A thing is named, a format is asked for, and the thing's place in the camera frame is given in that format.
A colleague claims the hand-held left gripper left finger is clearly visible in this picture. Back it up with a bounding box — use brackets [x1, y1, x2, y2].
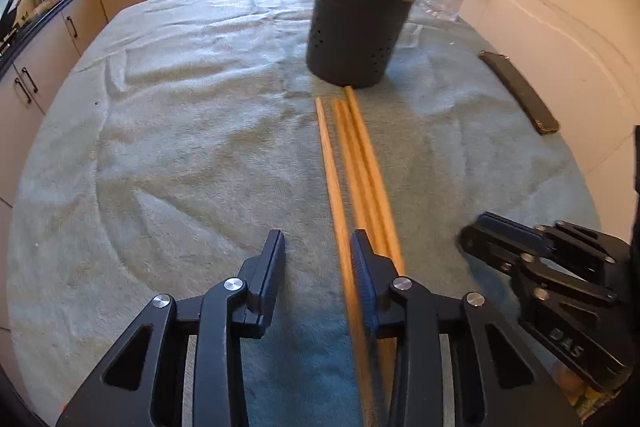
[55, 229, 287, 427]

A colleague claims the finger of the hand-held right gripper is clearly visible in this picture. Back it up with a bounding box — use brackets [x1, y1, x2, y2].
[472, 213, 632, 265]
[460, 227, 621, 308]

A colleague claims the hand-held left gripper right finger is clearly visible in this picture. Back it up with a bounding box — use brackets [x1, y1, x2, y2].
[350, 229, 583, 427]

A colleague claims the dark perforated utensil holder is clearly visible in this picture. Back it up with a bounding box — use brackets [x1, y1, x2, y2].
[306, 0, 426, 88]

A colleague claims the person's right hand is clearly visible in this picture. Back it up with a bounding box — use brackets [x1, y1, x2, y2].
[552, 359, 608, 410]

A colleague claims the dark flat bar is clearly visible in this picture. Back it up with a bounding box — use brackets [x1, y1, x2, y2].
[479, 51, 560, 135]

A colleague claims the grey-green table cloth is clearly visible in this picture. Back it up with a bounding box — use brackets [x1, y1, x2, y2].
[7, 0, 601, 427]

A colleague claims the black gas stove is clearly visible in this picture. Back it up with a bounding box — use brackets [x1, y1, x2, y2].
[0, 27, 21, 58]

